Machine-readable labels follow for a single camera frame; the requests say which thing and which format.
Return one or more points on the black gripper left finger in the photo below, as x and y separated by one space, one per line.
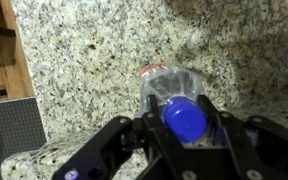
164 150

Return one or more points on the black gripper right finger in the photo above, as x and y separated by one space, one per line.
234 143

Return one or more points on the grey perforated base plate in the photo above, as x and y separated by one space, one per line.
10 133

